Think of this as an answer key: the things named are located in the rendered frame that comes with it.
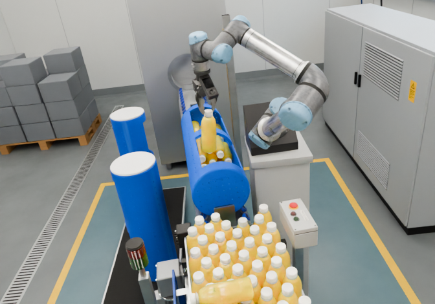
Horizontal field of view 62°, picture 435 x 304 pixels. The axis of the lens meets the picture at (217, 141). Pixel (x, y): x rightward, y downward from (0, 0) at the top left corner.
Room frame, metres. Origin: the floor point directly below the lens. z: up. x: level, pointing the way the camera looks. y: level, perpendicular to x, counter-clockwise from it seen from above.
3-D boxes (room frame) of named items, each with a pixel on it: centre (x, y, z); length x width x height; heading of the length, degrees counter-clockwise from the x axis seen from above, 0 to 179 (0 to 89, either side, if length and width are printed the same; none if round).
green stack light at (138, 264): (0.96, 0.33, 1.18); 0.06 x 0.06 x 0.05
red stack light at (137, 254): (0.96, 0.33, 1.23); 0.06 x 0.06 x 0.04
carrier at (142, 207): (1.94, 0.54, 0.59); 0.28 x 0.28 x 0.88
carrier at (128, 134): (2.80, 0.72, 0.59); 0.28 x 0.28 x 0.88
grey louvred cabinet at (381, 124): (3.16, -1.62, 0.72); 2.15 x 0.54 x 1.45; 179
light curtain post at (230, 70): (2.89, -0.18, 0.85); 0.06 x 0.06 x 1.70; 5
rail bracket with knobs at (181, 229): (1.31, 0.20, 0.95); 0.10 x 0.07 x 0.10; 95
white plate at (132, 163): (1.94, 0.54, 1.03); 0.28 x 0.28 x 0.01
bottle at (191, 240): (1.18, 0.15, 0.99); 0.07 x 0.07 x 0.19
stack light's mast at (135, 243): (0.96, 0.33, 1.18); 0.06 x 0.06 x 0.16
